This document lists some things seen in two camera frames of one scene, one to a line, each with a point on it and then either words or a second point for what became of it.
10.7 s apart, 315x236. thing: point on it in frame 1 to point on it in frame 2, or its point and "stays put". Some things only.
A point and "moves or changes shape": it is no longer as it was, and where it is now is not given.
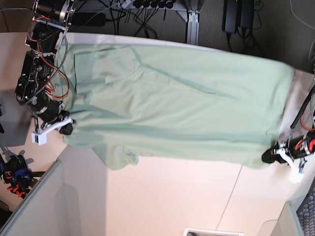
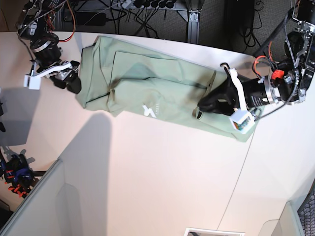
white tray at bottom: x=189 y=231 stays put
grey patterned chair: x=306 y=214 stays put
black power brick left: x=89 y=19 stays put
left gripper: x=50 y=111 to x=47 y=55
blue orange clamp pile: x=17 y=176 stays put
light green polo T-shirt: x=131 y=102 moves or changes shape
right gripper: x=295 y=148 to x=256 y=92
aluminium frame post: x=193 y=27 stays put
